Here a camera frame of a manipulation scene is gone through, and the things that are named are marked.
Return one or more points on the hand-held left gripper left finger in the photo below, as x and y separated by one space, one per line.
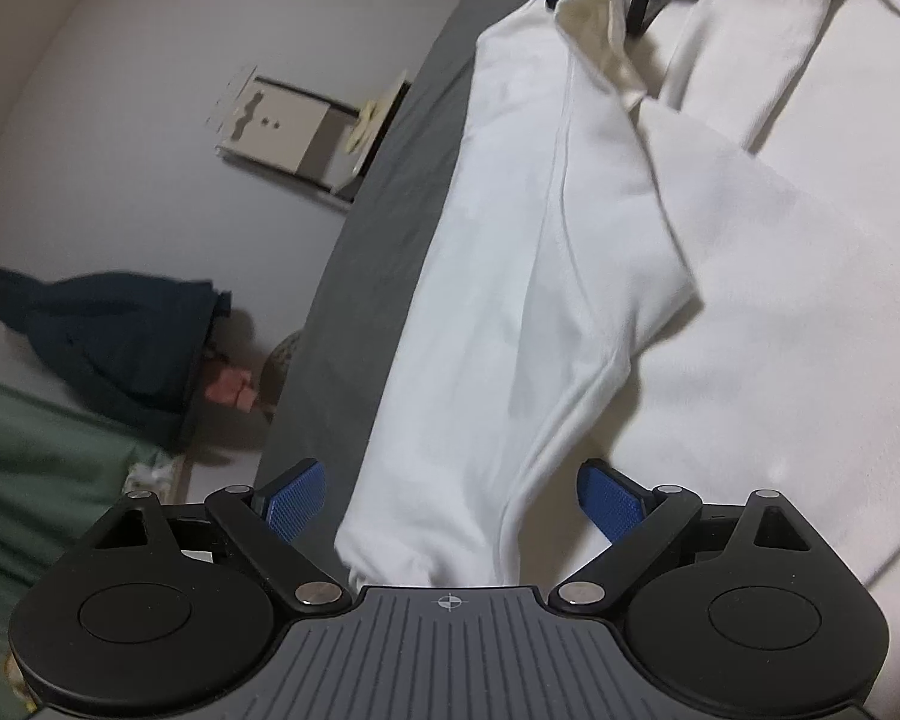
294 499

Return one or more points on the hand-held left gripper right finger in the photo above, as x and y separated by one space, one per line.
615 502

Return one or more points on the white long-sleeved shirt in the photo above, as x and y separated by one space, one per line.
532 277

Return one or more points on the pink garment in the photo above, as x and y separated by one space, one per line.
231 388

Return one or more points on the round patterned stool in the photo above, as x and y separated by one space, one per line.
283 371

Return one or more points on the yellow item on chair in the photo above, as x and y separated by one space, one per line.
367 120

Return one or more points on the dark blue jacket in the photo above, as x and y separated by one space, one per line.
112 337

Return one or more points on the green curtain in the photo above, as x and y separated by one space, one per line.
37 480

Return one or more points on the cream wooden chair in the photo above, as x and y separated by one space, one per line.
277 131

